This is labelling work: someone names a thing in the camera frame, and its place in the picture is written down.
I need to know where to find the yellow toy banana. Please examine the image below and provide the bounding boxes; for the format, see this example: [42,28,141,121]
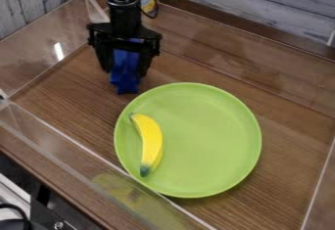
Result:
[129,114,164,177]

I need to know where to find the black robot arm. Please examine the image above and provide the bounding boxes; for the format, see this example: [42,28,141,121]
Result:
[86,0,162,77]

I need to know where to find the green plate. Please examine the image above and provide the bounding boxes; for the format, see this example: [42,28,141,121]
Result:
[113,82,261,199]

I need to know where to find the clear acrylic tray walls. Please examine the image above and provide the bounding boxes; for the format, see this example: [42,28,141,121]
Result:
[0,0,335,230]

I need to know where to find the black metal bracket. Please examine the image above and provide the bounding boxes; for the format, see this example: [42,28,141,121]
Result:
[28,182,102,230]

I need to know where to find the blue star-shaped block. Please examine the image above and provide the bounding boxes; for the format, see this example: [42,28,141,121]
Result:
[109,49,140,94]

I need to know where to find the black cable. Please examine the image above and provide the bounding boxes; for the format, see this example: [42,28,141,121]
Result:
[0,203,36,230]

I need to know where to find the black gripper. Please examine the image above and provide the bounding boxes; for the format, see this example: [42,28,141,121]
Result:
[86,23,162,77]

